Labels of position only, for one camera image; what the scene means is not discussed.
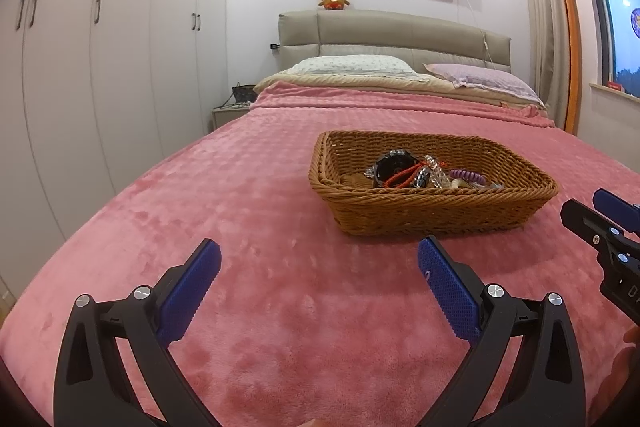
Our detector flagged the window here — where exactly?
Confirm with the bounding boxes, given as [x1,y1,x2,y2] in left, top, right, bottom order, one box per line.
[577,0,640,98]

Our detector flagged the purple coil bracelet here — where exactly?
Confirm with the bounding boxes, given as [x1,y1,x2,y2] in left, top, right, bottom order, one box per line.
[447,168,487,186]

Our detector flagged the light purple pillow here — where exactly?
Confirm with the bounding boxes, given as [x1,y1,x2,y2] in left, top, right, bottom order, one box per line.
[423,63,543,104]

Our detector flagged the pink fleece blanket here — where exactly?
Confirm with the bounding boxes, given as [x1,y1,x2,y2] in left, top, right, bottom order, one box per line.
[0,87,640,427]

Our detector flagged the white wardrobe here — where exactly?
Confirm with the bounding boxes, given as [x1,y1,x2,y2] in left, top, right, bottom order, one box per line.
[0,0,233,268]

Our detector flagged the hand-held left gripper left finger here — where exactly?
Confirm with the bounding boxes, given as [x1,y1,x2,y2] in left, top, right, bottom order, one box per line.
[52,238,222,427]

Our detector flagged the beige padded headboard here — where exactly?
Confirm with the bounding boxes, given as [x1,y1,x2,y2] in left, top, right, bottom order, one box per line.
[278,9,512,75]

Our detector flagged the dark wire basket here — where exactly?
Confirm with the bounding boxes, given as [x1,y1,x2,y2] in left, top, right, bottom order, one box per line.
[231,82,258,106]

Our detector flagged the white patterned pillow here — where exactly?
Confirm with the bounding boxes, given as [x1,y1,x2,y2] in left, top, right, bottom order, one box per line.
[290,55,417,75]

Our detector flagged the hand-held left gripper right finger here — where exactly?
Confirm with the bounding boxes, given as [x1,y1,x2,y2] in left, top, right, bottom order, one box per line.
[415,235,587,427]

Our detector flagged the person's right hand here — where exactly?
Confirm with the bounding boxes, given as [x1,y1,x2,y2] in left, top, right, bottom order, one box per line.
[599,324,640,409]

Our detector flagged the orange curtain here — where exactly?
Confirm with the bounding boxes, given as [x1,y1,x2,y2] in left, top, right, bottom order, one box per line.
[542,0,583,136]

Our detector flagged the white cable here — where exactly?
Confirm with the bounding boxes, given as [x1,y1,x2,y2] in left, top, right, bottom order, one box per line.
[467,0,494,70]

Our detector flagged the black wrist watch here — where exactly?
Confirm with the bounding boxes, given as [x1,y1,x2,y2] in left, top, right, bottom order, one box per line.
[372,149,421,188]

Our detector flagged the clear bead bracelet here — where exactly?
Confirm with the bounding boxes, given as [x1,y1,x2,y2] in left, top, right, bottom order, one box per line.
[422,154,453,188]

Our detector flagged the brown wicker basket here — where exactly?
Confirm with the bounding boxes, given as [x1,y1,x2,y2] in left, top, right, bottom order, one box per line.
[308,130,559,238]

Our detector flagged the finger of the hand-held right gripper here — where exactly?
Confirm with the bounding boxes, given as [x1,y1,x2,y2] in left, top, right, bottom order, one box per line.
[592,188,640,238]
[560,199,640,268]

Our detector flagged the beige curtain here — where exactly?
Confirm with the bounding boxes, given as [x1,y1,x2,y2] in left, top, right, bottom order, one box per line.
[515,0,571,132]

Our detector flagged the beige nightstand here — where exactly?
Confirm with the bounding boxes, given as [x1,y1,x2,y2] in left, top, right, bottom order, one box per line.
[211,104,251,132]

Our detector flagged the red cord bracelet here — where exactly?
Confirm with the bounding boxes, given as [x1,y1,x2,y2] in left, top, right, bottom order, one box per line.
[385,159,441,188]

